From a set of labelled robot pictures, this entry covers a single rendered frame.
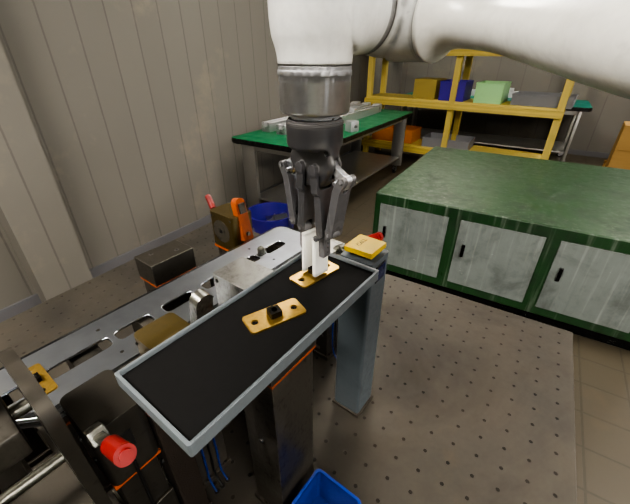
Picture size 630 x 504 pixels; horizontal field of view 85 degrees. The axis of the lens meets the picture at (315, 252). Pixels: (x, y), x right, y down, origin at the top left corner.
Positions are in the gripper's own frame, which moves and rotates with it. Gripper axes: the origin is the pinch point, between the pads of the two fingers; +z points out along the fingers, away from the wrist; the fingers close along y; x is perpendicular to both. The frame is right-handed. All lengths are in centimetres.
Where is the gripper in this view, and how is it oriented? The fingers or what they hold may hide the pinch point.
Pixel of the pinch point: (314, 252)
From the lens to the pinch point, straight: 54.5
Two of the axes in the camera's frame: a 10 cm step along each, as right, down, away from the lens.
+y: -7.1, -3.5, 6.1
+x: -7.0, 3.6, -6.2
